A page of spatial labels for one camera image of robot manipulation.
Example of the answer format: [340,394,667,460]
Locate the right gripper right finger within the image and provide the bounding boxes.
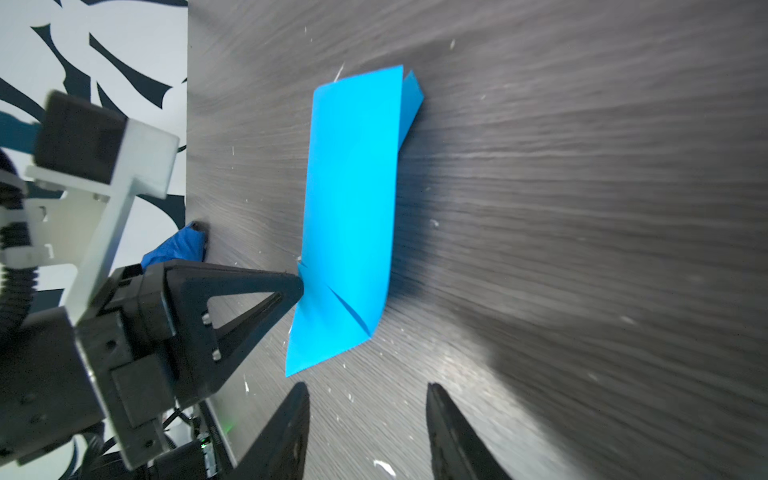
[426,383,512,480]

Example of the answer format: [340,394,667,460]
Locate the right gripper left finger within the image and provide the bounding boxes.
[226,382,311,480]

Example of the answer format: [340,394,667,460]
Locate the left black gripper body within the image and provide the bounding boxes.
[1,263,207,471]

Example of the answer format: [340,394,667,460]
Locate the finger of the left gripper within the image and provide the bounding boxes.
[164,261,304,407]

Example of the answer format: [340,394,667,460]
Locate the blue square paper sheet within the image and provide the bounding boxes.
[285,65,424,376]

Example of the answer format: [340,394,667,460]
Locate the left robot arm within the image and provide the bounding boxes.
[1,161,309,479]

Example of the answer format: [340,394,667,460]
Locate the blue round cloth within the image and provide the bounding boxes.
[140,222,208,271]

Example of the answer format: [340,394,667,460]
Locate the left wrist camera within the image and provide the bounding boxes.
[25,91,180,323]

